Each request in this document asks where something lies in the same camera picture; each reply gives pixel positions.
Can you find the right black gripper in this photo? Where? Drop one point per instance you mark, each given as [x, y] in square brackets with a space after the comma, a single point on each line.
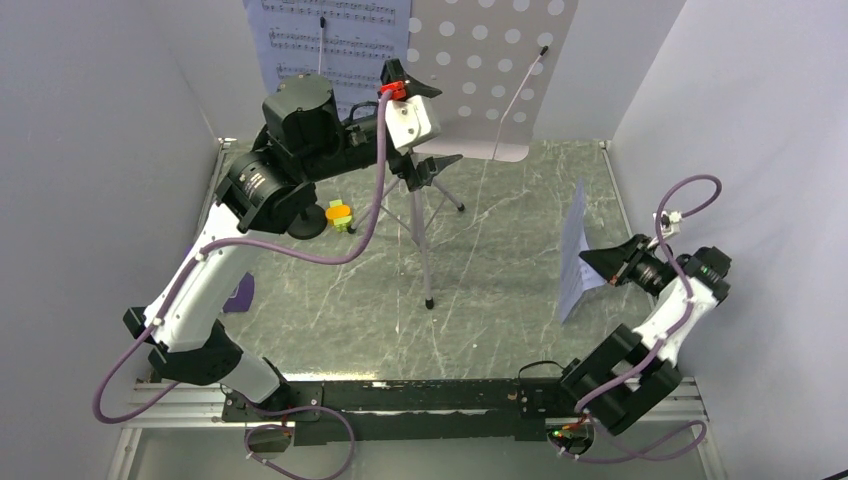
[614, 262]

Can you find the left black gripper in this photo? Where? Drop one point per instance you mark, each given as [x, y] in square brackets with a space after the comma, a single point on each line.
[420, 175]

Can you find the sheet music paper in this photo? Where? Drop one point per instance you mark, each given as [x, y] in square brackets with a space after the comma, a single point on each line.
[576, 276]
[345, 41]

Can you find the lilac tripod music stand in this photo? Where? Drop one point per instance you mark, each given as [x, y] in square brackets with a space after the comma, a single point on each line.
[493, 62]

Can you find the purple metronome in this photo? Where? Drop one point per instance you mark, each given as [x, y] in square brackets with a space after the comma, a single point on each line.
[241, 299]

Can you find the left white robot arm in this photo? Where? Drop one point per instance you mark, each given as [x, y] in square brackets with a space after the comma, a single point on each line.
[303, 141]

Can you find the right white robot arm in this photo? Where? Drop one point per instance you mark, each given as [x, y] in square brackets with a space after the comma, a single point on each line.
[633, 369]

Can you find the orange green toy block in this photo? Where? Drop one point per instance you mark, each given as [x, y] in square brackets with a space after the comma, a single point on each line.
[339, 215]

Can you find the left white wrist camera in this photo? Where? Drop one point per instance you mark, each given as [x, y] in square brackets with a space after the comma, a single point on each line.
[409, 120]

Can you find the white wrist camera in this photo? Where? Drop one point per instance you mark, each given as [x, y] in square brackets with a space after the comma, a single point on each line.
[409, 120]
[667, 224]

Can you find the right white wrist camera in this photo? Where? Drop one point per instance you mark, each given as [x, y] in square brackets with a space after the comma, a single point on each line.
[667, 224]

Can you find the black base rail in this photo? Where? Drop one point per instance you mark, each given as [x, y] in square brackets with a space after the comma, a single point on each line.
[320, 412]

